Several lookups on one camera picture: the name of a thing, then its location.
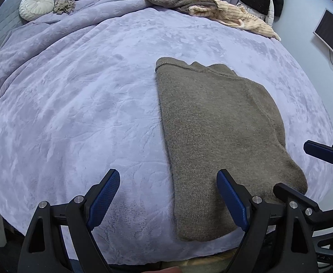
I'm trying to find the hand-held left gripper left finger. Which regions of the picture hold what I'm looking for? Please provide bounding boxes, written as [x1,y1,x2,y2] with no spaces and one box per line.
[18,169,121,273]

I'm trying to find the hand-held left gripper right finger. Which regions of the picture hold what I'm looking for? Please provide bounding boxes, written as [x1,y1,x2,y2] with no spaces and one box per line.
[216,169,320,273]

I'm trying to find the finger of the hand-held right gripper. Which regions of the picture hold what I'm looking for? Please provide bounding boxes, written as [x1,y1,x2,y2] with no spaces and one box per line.
[273,182,325,225]
[303,138,333,174]

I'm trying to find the olive knit sweater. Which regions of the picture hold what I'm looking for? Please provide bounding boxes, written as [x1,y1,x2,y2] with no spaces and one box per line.
[155,57,308,243]

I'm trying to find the black hanging clothes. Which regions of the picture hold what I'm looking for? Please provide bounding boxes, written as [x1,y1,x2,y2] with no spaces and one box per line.
[237,0,274,26]

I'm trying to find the tan mattress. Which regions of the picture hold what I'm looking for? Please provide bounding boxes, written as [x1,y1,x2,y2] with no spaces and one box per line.
[152,250,241,273]

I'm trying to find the lavender plush blanket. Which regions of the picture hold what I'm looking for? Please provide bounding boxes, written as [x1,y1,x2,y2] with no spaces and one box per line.
[0,0,333,265]

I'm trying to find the curved monitor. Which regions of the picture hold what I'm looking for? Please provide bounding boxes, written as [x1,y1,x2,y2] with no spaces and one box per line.
[313,8,333,72]

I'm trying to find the cream striped garment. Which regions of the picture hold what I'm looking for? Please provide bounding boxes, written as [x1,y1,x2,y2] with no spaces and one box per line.
[189,0,281,42]

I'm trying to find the grey quilted headboard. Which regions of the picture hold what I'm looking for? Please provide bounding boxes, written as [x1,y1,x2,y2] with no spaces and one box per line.
[0,0,62,60]

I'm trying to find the small brown ruffled cloth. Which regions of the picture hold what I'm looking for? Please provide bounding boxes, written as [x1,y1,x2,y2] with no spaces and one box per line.
[53,0,76,15]

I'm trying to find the round cream pleated pillow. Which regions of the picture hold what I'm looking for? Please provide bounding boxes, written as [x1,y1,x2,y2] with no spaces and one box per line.
[19,0,56,22]

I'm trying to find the brown fleece garment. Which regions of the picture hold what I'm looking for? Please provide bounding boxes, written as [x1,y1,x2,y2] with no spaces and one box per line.
[144,0,221,16]

